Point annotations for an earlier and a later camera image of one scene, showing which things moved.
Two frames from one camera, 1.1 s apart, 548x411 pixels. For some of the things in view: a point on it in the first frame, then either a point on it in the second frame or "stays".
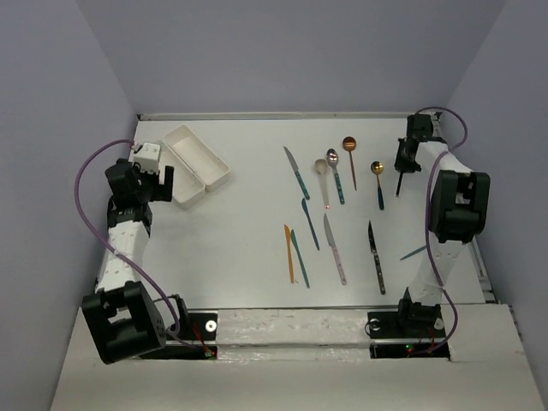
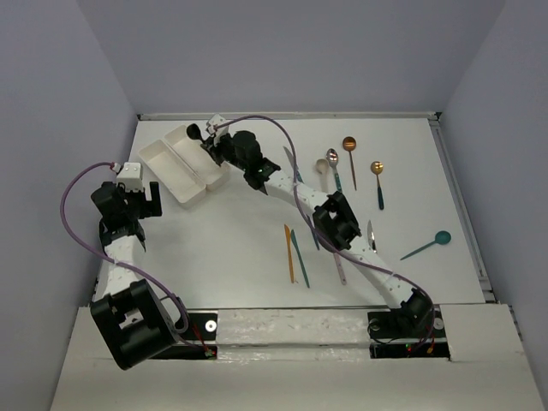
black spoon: [399, 184] → [194, 133]
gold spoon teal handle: [377, 168] stays
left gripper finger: [169, 181] → [156, 199]
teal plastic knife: [294, 241] stays
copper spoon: [349, 144] stays
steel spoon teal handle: [333, 158] stays
